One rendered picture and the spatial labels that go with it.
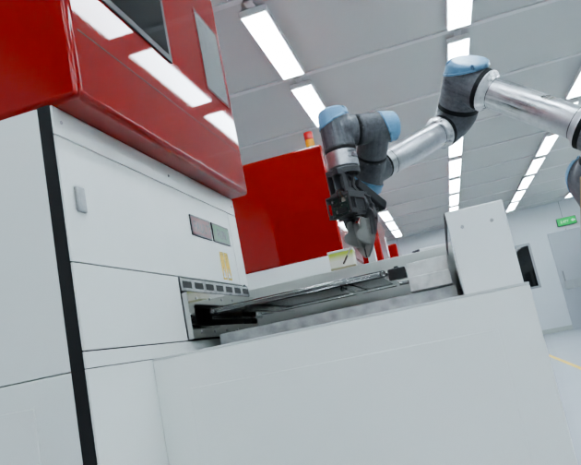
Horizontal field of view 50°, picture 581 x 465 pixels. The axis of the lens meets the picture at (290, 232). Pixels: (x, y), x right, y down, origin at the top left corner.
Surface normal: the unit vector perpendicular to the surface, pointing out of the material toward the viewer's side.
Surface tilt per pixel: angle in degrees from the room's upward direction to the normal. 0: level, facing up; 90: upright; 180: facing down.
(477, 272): 90
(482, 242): 90
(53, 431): 90
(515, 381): 90
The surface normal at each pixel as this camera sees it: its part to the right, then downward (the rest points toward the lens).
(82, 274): 0.95, -0.23
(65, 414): -0.25, -0.13
